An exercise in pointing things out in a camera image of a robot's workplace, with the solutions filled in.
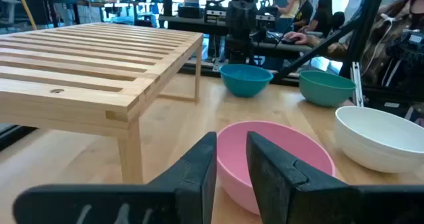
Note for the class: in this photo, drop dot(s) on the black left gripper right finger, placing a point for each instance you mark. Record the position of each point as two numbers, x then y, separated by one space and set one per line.
285 191

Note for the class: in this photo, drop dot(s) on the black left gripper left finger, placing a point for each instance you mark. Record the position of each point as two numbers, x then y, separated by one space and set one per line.
185 191

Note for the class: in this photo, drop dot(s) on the pink bowl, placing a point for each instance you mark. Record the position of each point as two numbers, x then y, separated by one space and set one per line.
232 151

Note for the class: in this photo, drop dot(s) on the white bowl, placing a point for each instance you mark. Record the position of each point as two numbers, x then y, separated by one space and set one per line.
374 141

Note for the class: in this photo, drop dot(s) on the green bowl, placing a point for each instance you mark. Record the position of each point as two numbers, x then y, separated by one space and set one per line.
324 91

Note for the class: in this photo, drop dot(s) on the turquoise blue bowl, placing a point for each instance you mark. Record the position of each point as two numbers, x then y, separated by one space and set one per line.
245 83

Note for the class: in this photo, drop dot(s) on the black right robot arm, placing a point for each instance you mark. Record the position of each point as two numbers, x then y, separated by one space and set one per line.
242 18

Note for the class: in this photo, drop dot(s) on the wooden slatted shelf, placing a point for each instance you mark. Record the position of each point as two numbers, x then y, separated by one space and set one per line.
83 51

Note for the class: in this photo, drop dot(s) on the black computer mouse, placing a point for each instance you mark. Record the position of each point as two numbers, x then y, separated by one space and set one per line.
287 41

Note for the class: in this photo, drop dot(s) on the person's hand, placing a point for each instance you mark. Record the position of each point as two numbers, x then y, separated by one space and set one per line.
296 37

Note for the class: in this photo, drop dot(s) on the dark background workbench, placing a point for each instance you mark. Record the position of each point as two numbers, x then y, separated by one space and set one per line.
192 25

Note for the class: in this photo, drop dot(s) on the person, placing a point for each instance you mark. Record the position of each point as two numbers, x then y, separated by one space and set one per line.
295 5
397 25
321 15

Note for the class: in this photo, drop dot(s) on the black aluminium table frame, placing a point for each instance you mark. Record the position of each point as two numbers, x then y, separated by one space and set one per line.
364 18

